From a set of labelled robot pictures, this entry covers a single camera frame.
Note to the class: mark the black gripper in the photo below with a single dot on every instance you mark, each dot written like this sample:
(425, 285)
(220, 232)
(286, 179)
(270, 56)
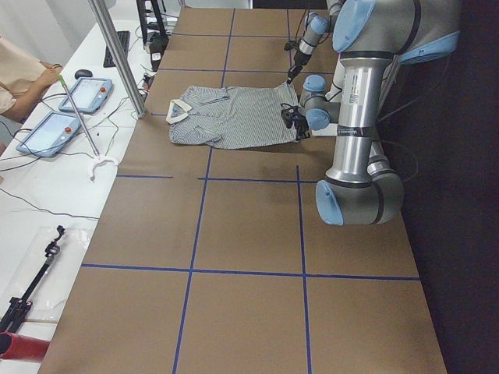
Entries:
(302, 126)
(300, 58)

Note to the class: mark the navy white striped polo shirt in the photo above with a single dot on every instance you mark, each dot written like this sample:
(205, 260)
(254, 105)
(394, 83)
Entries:
(231, 117)

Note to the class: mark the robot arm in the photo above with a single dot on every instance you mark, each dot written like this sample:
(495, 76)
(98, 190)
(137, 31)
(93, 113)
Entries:
(316, 28)
(372, 39)

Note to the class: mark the person in beige clothes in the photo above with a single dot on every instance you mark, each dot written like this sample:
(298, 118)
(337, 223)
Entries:
(24, 81)

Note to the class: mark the black power adapter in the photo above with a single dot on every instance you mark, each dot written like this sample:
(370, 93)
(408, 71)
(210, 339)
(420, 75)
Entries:
(156, 46)

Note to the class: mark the metal rod with hook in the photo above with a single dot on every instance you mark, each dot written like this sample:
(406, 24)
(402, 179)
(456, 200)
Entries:
(98, 158)

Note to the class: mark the upper blue teach pendant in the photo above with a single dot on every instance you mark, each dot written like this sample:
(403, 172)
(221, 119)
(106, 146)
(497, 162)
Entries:
(90, 93)

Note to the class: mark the blue teach pendant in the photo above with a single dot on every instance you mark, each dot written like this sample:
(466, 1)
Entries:
(54, 131)
(90, 93)

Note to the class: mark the black computer mouse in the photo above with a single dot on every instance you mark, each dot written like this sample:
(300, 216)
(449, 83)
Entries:
(83, 73)

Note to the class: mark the lower blue teach pendant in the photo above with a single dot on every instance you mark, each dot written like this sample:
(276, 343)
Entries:
(54, 131)

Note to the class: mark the red cylinder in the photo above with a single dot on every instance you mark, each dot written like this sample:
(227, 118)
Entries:
(22, 348)

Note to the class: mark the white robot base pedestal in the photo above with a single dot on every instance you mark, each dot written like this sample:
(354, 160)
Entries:
(334, 95)

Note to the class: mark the aluminium frame post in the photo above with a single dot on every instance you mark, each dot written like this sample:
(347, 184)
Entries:
(110, 36)

